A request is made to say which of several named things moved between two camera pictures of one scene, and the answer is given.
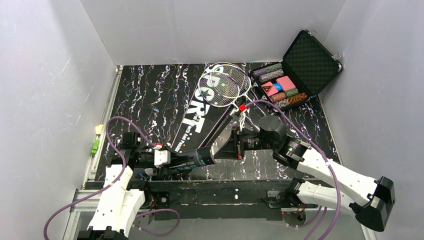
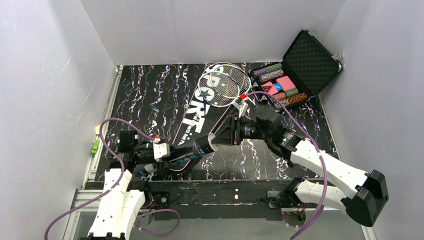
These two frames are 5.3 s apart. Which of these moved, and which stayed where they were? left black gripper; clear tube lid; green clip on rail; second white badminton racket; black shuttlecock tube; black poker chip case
Moved: clear tube lid; black shuttlecock tube
Stayed: left black gripper; black poker chip case; second white badminton racket; green clip on rail
